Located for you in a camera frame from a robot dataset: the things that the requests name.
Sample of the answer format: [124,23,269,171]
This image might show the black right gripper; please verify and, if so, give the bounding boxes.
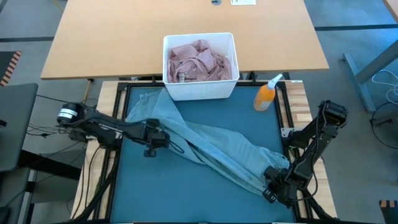
[263,166,302,208]

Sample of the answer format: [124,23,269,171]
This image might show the light blue denim jeans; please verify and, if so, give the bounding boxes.
[125,88,290,197]

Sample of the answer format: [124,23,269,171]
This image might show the pink garment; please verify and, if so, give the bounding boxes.
[167,39,233,83]

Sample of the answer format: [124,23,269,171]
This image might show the white perforated laundry bin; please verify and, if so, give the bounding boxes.
[162,32,240,101]

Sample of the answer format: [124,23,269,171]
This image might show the black support strut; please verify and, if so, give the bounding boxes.
[73,149,123,222]
[289,186,338,222]

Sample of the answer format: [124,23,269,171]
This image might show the orange spray bottle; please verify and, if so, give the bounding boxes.
[253,73,284,112]

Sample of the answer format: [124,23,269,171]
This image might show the hazard striped black object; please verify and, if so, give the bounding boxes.
[378,200,398,224]

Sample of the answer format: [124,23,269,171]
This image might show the tan wooden desk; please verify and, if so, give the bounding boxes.
[40,0,330,81]

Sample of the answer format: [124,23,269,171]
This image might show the grey desk leg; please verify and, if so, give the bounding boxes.
[343,40,398,113]

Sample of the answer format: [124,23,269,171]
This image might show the hazard striped floor mat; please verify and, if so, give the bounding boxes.
[0,50,22,87]

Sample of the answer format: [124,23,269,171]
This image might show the yellow floor cable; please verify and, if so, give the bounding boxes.
[82,80,91,105]

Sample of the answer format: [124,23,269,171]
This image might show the black floor cable loop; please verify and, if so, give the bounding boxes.
[369,102,398,150]

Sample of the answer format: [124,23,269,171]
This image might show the black cable bundle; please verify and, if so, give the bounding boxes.
[26,123,81,139]

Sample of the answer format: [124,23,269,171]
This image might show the white floor cable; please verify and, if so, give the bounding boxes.
[371,68,398,105]

